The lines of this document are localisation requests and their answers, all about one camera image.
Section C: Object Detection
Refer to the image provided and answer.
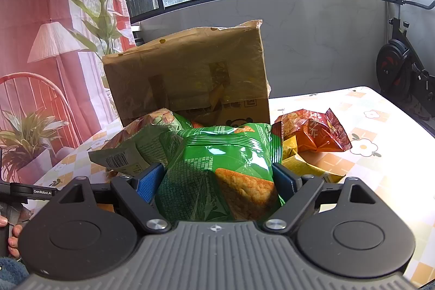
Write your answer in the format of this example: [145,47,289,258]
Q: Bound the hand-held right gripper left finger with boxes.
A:
[56,162,171,232]

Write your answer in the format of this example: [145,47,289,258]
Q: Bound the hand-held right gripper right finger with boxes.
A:
[264,163,379,232]

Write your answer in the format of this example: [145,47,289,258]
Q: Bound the green cucumber chip bag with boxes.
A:
[88,108,194,177]

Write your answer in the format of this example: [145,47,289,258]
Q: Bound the green corn chip bag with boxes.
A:
[158,123,284,226]

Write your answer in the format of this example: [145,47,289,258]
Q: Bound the cardboard box with plastic liner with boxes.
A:
[102,20,272,128]

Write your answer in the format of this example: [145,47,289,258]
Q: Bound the person's left hand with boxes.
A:
[0,215,24,259]

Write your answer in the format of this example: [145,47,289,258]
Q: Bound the yellow snack packet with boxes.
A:
[281,135,344,185]

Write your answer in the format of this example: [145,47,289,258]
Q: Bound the red snack packet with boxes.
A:
[274,108,352,153]

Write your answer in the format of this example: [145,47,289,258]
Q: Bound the blue fleece clothing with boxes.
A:
[0,256,33,290]

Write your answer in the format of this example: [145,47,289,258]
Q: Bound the black exercise bike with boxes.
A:
[360,0,435,122]

